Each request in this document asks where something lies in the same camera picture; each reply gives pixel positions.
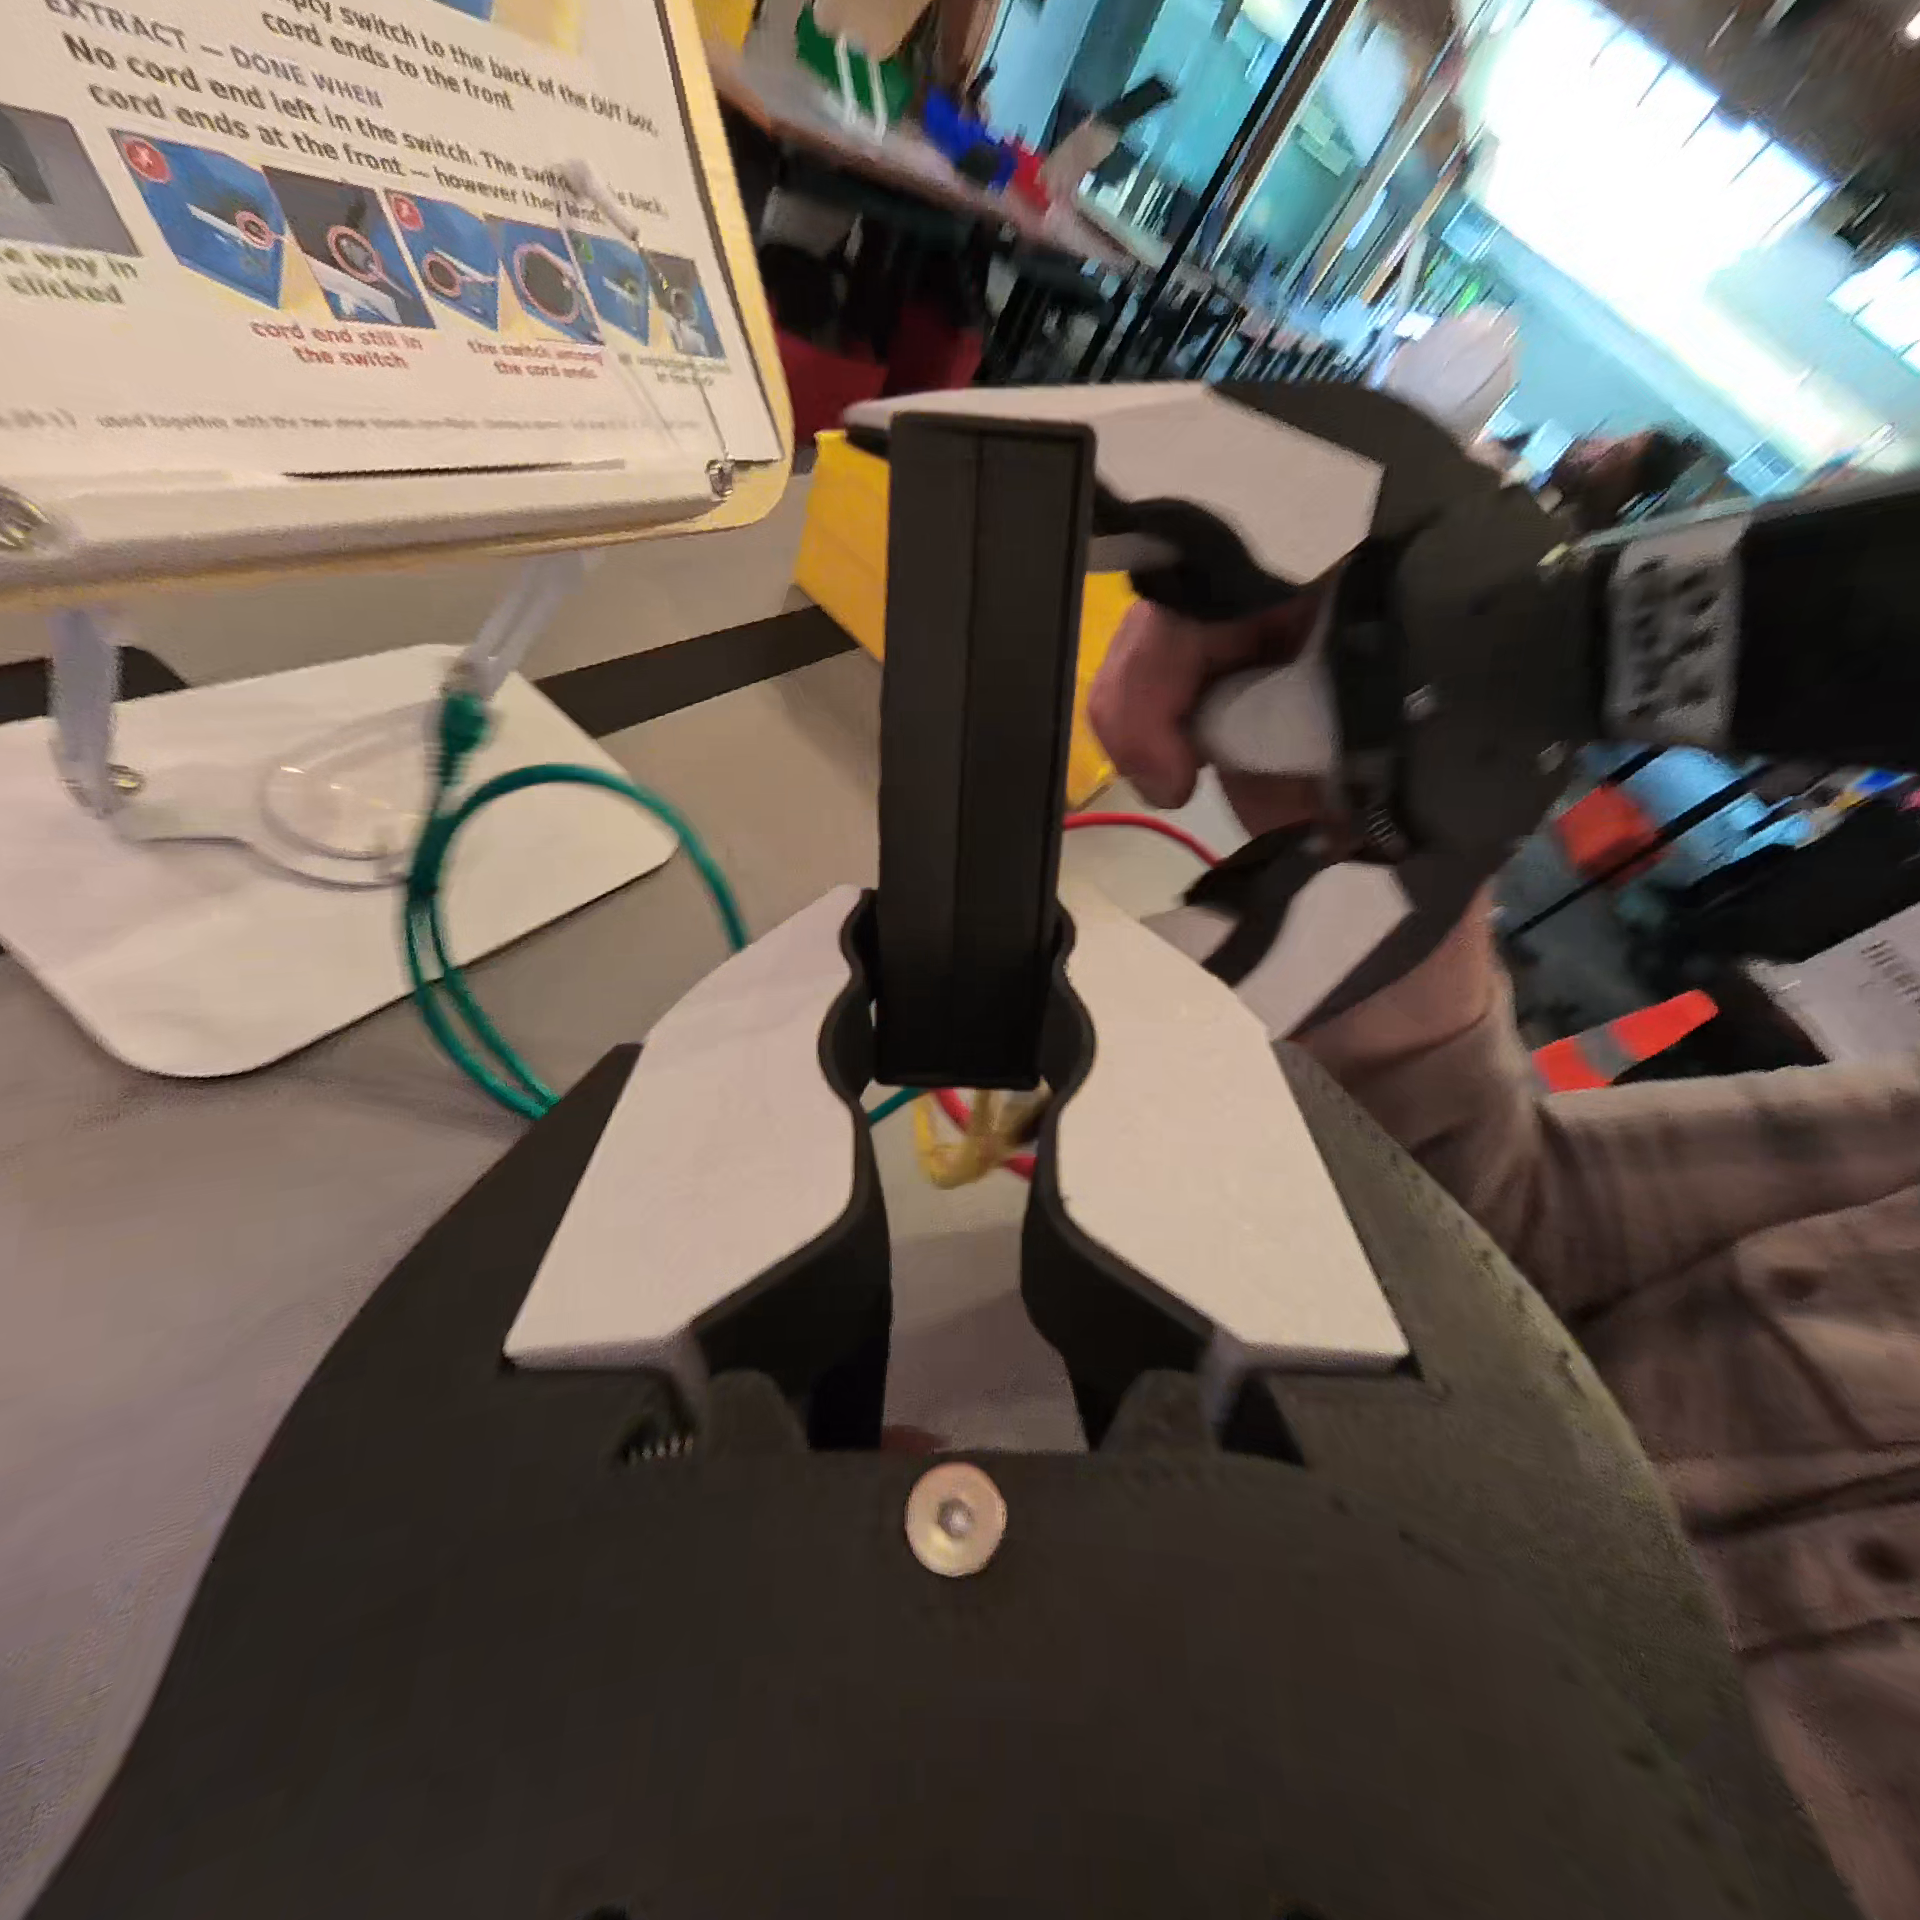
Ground person's right hand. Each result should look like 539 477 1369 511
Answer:
1083 595 1355 845

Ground person's right forearm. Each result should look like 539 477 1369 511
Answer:
1286 885 1920 1920

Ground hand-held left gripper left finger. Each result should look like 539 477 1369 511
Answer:
502 885 897 1375

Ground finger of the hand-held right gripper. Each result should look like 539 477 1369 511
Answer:
836 379 1385 618
1143 825 1445 1040

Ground green plastic bin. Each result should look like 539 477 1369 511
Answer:
790 0 910 95

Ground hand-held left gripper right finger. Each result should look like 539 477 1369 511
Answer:
1019 901 1414 1375

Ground green ethernet cable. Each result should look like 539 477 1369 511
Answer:
401 674 922 1126

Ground yellow ethernet cable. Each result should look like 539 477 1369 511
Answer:
915 1087 1055 1190

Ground yellow plastic bin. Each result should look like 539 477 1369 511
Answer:
790 426 1124 799

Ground small blue plastic bin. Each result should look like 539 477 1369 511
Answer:
919 87 1025 190

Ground instruction sheet on stand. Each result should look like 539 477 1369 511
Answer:
0 0 799 608

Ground red fabric bag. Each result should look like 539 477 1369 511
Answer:
772 291 986 443

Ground small orange object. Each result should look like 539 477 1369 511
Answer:
1529 986 1721 1097

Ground black network switch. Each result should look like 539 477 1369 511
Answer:
867 408 1099 1093

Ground red ethernet cable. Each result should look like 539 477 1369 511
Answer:
1002 809 1230 1179

